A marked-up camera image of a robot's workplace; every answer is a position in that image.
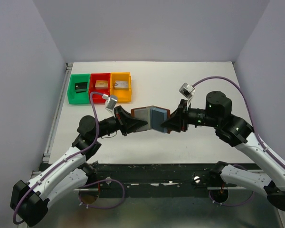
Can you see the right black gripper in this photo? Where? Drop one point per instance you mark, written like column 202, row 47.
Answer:
column 179, row 118

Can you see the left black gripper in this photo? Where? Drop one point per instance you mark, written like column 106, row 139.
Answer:
column 126, row 121

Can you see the brown leather card holder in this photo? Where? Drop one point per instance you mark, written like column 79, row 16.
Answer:
column 154, row 116

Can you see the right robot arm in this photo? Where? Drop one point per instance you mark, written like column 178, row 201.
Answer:
column 238, row 133

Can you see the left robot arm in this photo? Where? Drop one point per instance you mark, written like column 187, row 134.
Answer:
column 30, row 200

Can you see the silver card in yellow bin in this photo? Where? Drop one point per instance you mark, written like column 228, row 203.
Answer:
column 121, row 84

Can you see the gold card in red bin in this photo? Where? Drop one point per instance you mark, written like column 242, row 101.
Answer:
column 101, row 84

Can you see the black card in green bin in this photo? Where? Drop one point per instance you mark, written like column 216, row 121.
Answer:
column 81, row 87

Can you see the yellow plastic bin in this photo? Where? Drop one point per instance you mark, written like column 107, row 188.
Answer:
column 124, row 96

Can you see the red plastic bin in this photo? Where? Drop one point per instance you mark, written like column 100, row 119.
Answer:
column 99, row 76

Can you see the green plastic bin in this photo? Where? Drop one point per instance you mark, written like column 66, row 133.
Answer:
column 78, row 98

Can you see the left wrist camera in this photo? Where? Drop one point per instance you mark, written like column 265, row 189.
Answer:
column 110, row 102

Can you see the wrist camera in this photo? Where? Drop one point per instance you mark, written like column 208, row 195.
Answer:
column 188, row 92
column 110, row 102

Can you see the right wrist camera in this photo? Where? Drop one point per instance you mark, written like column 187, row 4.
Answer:
column 188, row 92

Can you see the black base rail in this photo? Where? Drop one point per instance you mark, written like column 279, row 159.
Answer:
column 112, row 181

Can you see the aluminium frame rail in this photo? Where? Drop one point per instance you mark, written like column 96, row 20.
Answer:
column 62, row 92

